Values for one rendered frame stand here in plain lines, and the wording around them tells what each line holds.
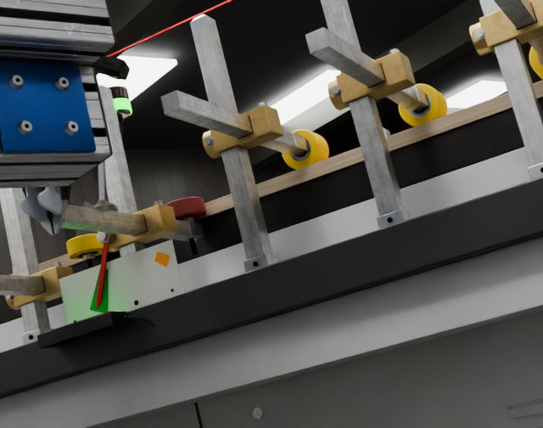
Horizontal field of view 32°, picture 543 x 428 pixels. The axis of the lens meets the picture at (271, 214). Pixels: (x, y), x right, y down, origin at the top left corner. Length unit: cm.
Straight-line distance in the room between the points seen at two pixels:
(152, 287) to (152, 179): 800
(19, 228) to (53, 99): 106
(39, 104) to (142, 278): 90
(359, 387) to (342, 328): 24
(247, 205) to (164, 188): 812
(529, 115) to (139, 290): 74
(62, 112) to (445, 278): 81
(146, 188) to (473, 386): 807
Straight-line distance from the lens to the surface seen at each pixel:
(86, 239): 199
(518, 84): 151
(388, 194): 154
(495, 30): 153
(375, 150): 155
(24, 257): 191
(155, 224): 172
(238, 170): 165
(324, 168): 181
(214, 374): 169
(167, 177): 982
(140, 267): 173
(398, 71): 156
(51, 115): 87
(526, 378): 170
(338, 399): 180
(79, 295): 181
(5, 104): 85
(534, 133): 149
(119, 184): 178
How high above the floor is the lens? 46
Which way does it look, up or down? 12 degrees up
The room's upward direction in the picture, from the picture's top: 14 degrees counter-clockwise
